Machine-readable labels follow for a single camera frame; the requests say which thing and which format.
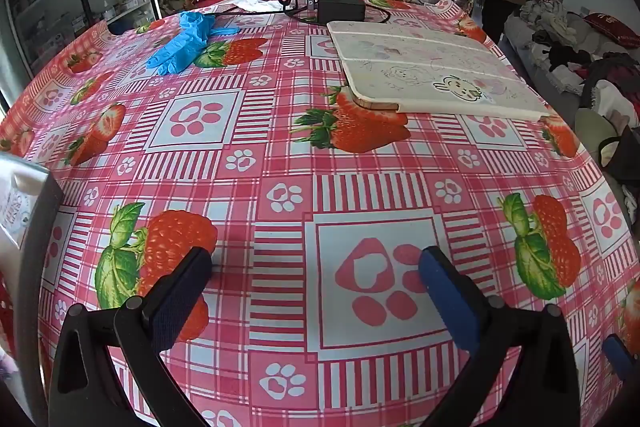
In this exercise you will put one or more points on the white paper sheet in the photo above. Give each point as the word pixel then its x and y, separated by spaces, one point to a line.
pixel 257 4

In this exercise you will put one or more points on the black power adapter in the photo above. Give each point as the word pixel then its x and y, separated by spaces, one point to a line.
pixel 342 9

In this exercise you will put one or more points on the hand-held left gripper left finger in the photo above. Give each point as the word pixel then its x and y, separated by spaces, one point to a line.
pixel 182 292

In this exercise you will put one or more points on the red cushion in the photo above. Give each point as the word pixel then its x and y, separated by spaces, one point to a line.
pixel 612 29

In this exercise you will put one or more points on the blue rubber gloves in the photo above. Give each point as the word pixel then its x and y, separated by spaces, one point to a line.
pixel 182 42

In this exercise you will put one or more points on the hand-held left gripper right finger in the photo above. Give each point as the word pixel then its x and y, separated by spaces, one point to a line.
pixel 447 302

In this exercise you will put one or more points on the white folding drawing board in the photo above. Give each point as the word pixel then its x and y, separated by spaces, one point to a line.
pixel 430 67

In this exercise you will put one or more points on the pink strawberry print tablecloth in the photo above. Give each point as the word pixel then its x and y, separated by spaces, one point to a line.
pixel 280 147

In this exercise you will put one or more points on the white box with grey rim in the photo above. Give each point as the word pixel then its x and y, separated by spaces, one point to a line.
pixel 37 287

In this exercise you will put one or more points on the sofa with clothes pile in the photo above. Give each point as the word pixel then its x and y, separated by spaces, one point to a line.
pixel 575 42

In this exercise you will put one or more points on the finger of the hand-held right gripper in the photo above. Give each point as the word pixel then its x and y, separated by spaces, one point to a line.
pixel 619 357

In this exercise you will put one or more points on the white pink snack packet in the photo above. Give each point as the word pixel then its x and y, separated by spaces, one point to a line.
pixel 17 207

